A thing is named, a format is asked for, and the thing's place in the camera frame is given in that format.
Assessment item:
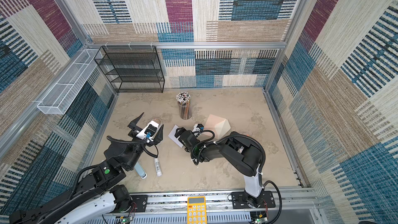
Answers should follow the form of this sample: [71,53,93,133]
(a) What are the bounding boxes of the white glue stick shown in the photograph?
[154,158,162,176]

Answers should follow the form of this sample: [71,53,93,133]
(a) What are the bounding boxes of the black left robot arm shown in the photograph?
[9,117,164,224]

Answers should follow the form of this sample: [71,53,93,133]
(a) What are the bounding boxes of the pink lined letter paper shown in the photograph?
[168,125,186,148]

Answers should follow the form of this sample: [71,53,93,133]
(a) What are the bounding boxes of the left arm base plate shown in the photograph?
[126,195,148,214]

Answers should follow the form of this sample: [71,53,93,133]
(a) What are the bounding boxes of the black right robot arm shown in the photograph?
[174,127,283,224]

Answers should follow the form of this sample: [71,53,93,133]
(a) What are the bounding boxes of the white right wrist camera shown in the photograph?
[192,123,204,132]

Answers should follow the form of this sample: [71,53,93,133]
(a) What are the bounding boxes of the black wire mesh shelf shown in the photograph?
[94,46,165,93]

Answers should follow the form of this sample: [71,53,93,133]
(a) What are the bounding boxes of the pink paper envelope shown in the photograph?
[204,115,231,140]

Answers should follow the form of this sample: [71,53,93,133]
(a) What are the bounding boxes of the aluminium front rail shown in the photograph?
[87,187,327,224]

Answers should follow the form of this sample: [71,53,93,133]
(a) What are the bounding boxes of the white wire mesh basket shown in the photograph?
[37,49,98,115]

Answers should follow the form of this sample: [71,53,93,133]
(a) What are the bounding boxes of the yellow calculator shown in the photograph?
[187,196,207,224]

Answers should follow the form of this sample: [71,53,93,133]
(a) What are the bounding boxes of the pencil holder cup with pencils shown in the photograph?
[176,92,192,120]

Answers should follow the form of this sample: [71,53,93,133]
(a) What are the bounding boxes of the clear tape roll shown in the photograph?
[152,118,161,124]

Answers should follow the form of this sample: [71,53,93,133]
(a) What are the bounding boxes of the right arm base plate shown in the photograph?
[230,189,276,209]

